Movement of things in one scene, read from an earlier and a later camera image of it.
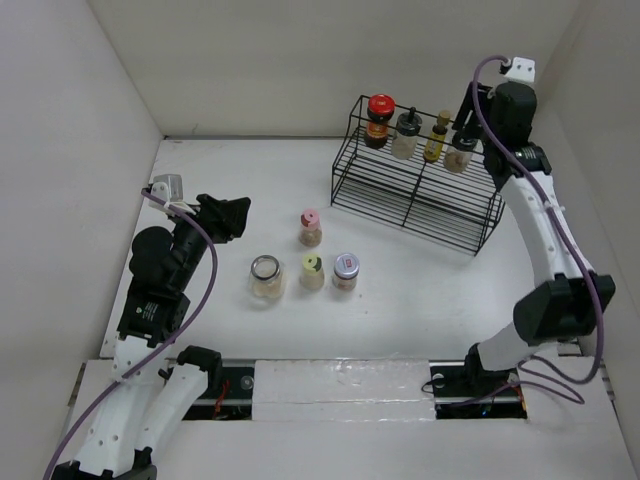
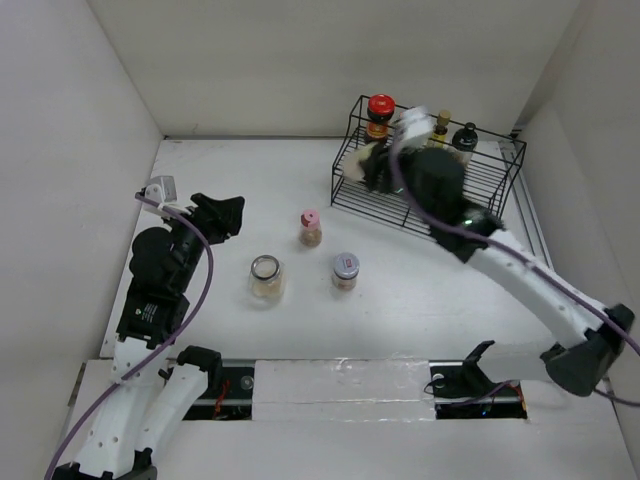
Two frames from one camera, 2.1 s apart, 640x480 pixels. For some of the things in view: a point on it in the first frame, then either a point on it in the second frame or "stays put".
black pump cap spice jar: (458, 157) stays put
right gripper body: (477, 100) → (382, 162)
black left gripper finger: (225, 220) stays put
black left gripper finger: (210, 204) stays put
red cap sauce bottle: (380, 109) stays put
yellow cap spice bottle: (312, 275) → (352, 170)
